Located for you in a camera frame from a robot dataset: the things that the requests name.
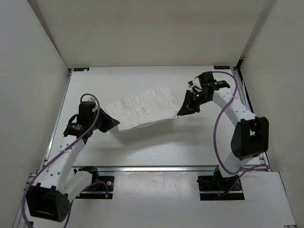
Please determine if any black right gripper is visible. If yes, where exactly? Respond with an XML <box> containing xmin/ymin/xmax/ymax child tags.
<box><xmin>177</xmin><ymin>90</ymin><xmax>210</xmax><ymax>117</ymax></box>

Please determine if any white pleated skirt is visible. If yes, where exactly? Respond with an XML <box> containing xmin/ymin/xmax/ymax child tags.
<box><xmin>105</xmin><ymin>87</ymin><xmax>179</xmax><ymax>132</ymax></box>

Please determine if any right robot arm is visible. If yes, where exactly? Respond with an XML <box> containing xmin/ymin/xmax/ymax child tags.
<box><xmin>178</xmin><ymin>71</ymin><xmax>269</xmax><ymax>190</ymax></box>

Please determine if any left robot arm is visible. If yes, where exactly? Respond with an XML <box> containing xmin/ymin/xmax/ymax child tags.
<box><xmin>25</xmin><ymin>101</ymin><xmax>119</xmax><ymax>222</ymax></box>

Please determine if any blue right corner label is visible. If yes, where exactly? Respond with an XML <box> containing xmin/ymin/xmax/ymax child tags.
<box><xmin>214</xmin><ymin>66</ymin><xmax>230</xmax><ymax>70</ymax></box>

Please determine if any blue corner label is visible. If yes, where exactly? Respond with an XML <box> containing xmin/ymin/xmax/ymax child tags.
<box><xmin>73</xmin><ymin>67</ymin><xmax>90</xmax><ymax>72</ymax></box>
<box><xmin>214</xmin><ymin>66</ymin><xmax>230</xmax><ymax>70</ymax></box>

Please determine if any blue left corner label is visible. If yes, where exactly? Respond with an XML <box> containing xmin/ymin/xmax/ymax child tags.
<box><xmin>73</xmin><ymin>67</ymin><xmax>90</xmax><ymax>72</ymax></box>

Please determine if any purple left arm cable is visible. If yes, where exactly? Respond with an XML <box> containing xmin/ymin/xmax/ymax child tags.
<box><xmin>21</xmin><ymin>93</ymin><xmax>110</xmax><ymax>228</ymax></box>

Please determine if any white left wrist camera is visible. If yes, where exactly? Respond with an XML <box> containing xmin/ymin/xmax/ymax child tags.
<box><xmin>88</xmin><ymin>97</ymin><xmax>96</xmax><ymax>103</ymax></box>

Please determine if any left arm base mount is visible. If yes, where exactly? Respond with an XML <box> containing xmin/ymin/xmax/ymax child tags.
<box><xmin>76</xmin><ymin>173</ymin><xmax>114</xmax><ymax>200</ymax></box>

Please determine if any aluminium front table rail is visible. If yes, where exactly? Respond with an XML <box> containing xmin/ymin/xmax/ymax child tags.
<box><xmin>42</xmin><ymin>165</ymin><xmax>271</xmax><ymax>173</ymax></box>

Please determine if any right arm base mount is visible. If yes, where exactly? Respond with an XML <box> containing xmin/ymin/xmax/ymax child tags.
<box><xmin>197</xmin><ymin>168</ymin><xmax>245</xmax><ymax>201</ymax></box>

